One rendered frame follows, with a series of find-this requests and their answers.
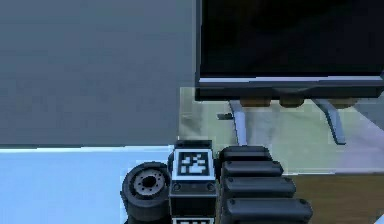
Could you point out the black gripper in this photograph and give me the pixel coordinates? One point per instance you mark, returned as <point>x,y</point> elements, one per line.
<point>146,191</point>

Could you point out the pale glass-top television stand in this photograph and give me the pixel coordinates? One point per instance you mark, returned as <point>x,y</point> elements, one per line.
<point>293,146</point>

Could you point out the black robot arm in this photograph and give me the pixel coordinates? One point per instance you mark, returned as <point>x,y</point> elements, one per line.
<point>253,186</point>

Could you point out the black television set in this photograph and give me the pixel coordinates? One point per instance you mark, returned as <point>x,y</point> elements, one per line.
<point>290,40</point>

